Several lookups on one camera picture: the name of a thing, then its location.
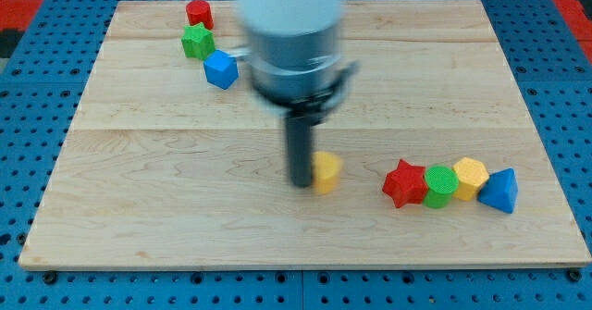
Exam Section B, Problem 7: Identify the green cylinder block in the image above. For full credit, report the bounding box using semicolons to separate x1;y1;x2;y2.
423;165;459;208

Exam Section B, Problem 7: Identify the blue cube block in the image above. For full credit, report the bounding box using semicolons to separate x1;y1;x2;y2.
203;49;239;90

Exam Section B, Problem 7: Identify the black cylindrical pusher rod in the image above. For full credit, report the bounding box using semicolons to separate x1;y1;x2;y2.
284;113;314;188

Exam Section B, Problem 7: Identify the red cylinder block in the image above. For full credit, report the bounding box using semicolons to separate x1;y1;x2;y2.
185;0;214;30

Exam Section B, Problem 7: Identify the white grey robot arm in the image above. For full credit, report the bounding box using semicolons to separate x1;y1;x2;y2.
233;0;358;188

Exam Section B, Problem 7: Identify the yellow hexagon block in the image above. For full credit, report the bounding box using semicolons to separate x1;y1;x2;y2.
452;157;489;201

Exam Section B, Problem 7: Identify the wooden board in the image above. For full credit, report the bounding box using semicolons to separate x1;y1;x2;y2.
19;0;591;271

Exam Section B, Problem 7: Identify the green star block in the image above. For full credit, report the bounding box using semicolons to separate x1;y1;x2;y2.
181;23;216;60

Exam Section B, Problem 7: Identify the yellow cylinder block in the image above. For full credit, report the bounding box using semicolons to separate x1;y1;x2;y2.
313;151;343;194

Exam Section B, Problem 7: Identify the blue triangle block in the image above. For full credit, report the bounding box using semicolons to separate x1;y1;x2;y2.
477;167;518;214

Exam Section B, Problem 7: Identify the red star block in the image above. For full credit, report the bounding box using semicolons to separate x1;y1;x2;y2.
382;159;428;208

